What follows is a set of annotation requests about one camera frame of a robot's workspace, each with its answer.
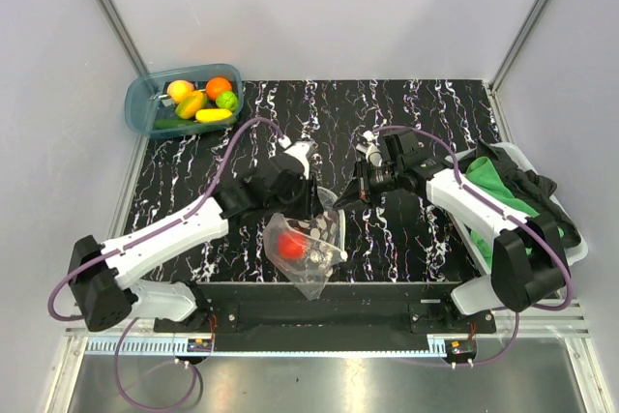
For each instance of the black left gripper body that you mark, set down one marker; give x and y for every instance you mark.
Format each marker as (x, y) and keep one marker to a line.
(299, 204)

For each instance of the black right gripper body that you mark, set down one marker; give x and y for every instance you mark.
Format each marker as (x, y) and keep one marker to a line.
(376, 181)

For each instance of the red fake apple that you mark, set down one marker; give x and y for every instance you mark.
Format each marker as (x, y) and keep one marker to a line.
(292, 245)

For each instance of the clear polka dot zip bag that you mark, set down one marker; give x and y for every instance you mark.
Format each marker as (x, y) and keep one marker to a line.
(306, 252)

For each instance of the green fake lime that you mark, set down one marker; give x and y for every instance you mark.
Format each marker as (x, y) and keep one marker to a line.
(227, 100)

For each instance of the yellow fake banana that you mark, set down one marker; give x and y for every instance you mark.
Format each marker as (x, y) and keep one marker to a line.
(212, 115)

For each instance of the orange fake fruit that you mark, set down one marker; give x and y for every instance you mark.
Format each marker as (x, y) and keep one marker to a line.
(216, 86)

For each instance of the yellow green fake mango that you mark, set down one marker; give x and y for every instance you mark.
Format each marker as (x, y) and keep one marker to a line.
(188, 106)

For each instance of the dark green fake cucumber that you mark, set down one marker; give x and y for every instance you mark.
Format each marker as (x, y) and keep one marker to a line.
(172, 124)

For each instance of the yellow fake fruit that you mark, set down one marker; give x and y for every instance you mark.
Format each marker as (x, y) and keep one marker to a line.
(179, 89)

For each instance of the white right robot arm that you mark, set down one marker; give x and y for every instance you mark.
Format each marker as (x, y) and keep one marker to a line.
(528, 259)

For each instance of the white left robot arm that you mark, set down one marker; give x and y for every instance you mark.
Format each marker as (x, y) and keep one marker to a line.
(107, 281)

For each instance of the green cloth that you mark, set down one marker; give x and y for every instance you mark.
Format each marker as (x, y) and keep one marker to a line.
(483, 172)

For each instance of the black cloth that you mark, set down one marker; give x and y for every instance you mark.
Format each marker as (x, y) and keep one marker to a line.
(536, 187)

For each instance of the blue transparent plastic container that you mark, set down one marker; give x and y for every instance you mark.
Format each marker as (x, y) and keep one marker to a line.
(146, 100)

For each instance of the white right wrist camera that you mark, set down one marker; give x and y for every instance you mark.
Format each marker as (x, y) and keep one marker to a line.
(366, 146)

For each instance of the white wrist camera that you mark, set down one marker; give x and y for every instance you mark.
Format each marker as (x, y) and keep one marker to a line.
(301, 150)
(366, 146)

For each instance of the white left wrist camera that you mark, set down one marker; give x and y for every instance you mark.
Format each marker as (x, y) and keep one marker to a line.
(301, 150)

